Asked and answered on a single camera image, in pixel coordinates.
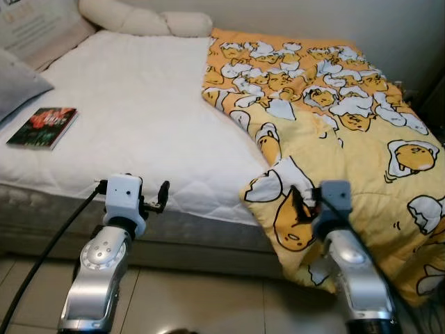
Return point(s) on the grey square pillow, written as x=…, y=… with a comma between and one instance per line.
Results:
x=17, y=87

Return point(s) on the beige lettered cushion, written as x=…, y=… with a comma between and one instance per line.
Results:
x=42, y=31

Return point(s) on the dark bedside cabinet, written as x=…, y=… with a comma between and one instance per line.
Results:
x=431, y=104

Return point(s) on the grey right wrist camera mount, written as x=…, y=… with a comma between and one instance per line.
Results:
x=335, y=202

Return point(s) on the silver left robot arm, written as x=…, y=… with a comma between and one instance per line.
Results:
x=97, y=278

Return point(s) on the red and green book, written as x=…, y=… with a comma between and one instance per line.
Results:
x=42, y=127

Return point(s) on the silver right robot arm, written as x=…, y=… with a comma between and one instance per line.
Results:
x=354, y=278

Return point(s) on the grey bed base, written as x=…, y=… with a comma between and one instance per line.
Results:
x=195, y=236

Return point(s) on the long cream bolster pillow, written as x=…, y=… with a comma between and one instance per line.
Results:
x=118, y=15

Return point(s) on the white quilted mattress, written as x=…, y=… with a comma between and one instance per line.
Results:
x=139, y=118

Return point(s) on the short cream bolster pillow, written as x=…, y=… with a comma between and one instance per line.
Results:
x=188, y=24

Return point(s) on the yellow cartoon egg blanket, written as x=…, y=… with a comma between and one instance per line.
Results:
x=348, y=139

